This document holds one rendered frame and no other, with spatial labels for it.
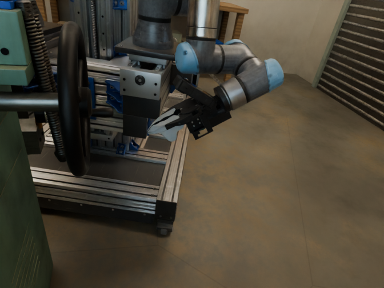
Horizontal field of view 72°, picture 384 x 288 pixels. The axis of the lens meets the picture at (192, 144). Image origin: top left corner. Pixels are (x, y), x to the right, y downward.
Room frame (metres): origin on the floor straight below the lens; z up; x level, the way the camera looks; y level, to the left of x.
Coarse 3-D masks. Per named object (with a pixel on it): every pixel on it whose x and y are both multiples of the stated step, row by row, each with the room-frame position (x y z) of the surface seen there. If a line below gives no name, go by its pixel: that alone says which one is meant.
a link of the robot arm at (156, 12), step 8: (144, 0) 0.97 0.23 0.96; (152, 0) 0.96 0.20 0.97; (160, 0) 0.96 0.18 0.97; (168, 0) 0.98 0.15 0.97; (176, 0) 0.99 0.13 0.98; (144, 8) 0.97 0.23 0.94; (152, 8) 0.96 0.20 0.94; (160, 8) 0.97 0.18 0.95; (168, 8) 0.99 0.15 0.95; (176, 8) 1.00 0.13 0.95; (152, 16) 0.96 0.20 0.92; (160, 16) 0.97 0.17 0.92; (168, 16) 0.99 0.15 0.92
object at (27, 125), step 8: (24, 120) 0.67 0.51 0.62; (32, 120) 0.67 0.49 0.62; (24, 128) 0.62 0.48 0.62; (32, 128) 0.63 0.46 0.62; (24, 136) 0.61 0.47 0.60; (32, 136) 0.61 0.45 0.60; (40, 136) 0.64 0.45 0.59; (32, 144) 0.61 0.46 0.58; (40, 144) 0.63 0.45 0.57; (32, 152) 0.61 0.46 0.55; (40, 152) 0.62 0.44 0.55
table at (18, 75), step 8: (32, 64) 0.48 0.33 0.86; (0, 72) 0.42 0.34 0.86; (8, 72) 0.42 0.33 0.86; (16, 72) 0.43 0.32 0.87; (24, 72) 0.43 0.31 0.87; (32, 72) 0.47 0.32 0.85; (0, 80) 0.42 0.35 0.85; (8, 80) 0.42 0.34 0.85; (16, 80) 0.43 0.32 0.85; (24, 80) 0.43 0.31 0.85
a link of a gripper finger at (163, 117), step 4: (168, 112) 0.62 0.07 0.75; (172, 112) 0.61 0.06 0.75; (176, 112) 0.61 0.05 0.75; (160, 116) 0.61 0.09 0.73; (164, 116) 0.60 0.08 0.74; (168, 116) 0.60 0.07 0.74; (156, 120) 0.60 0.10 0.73; (160, 120) 0.59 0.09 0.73; (164, 120) 0.60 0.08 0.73; (152, 124) 0.58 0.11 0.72
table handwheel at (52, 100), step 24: (72, 24) 0.45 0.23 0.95; (72, 48) 0.39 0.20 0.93; (72, 72) 0.37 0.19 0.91; (0, 96) 0.41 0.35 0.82; (24, 96) 0.42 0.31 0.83; (48, 96) 0.44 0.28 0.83; (72, 96) 0.35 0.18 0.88; (72, 120) 0.33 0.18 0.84; (72, 144) 0.33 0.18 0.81; (72, 168) 0.34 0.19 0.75
